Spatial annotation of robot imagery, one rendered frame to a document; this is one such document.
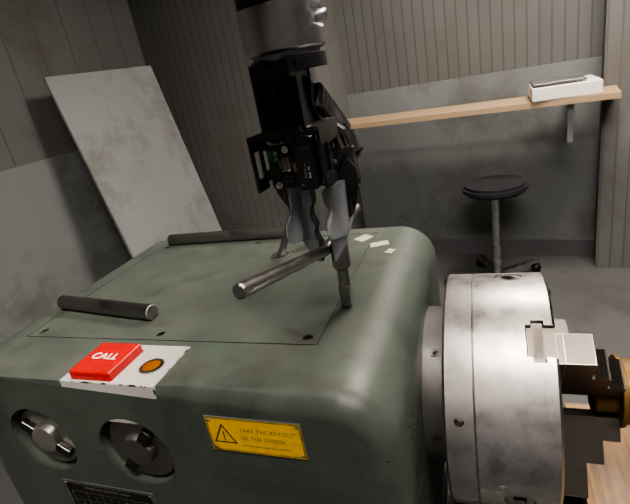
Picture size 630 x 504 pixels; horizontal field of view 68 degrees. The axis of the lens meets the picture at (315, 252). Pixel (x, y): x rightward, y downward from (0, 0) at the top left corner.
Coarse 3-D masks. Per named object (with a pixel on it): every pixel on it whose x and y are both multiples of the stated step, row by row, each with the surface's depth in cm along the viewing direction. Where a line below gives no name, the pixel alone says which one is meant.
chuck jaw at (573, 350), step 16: (528, 336) 54; (544, 336) 54; (560, 336) 55; (576, 336) 54; (592, 336) 54; (528, 352) 53; (544, 352) 53; (560, 352) 54; (576, 352) 53; (592, 352) 53; (560, 368) 54; (576, 368) 53; (592, 368) 53; (608, 368) 55; (576, 384) 57; (592, 384) 57; (608, 384) 56; (624, 384) 57
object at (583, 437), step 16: (576, 416) 62; (592, 416) 61; (608, 416) 61; (576, 432) 62; (592, 432) 61; (608, 432) 60; (576, 448) 61; (592, 448) 61; (576, 464) 61; (576, 480) 61; (576, 496) 61
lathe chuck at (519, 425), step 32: (480, 288) 61; (512, 288) 60; (544, 288) 58; (480, 320) 57; (512, 320) 56; (544, 320) 54; (480, 352) 55; (512, 352) 53; (480, 384) 53; (512, 384) 52; (544, 384) 51; (480, 416) 53; (512, 416) 52; (544, 416) 51; (480, 448) 53; (512, 448) 52; (544, 448) 51; (480, 480) 55; (512, 480) 53; (544, 480) 52
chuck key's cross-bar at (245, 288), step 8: (360, 208) 64; (328, 240) 53; (320, 248) 49; (328, 248) 51; (304, 256) 45; (312, 256) 46; (320, 256) 48; (280, 264) 41; (288, 264) 41; (296, 264) 42; (304, 264) 44; (264, 272) 37; (272, 272) 38; (280, 272) 39; (288, 272) 40; (248, 280) 35; (256, 280) 35; (264, 280) 36; (272, 280) 38; (240, 288) 34; (248, 288) 34; (256, 288) 35; (240, 296) 34
